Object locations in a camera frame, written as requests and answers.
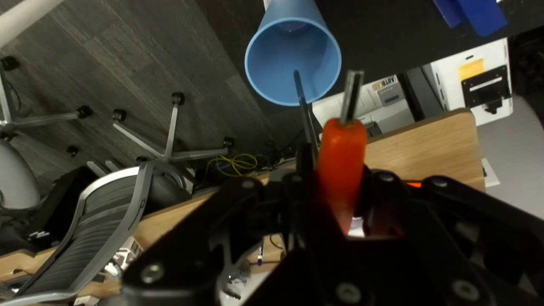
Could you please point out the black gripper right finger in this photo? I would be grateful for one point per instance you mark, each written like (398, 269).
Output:
(452, 243)

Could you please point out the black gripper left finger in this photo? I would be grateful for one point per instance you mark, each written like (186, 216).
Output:
(226, 238)

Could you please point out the blue plastic cup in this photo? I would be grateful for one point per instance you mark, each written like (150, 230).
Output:
(291, 61)

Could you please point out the wooden table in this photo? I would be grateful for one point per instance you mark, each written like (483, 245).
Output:
(425, 150)

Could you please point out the office chair star base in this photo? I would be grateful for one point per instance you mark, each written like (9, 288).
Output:
(170, 133)
(39, 116)

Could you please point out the grey office chair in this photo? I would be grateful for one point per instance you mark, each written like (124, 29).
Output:
(95, 226)

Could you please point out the white box device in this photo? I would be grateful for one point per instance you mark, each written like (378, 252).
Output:
(452, 78)

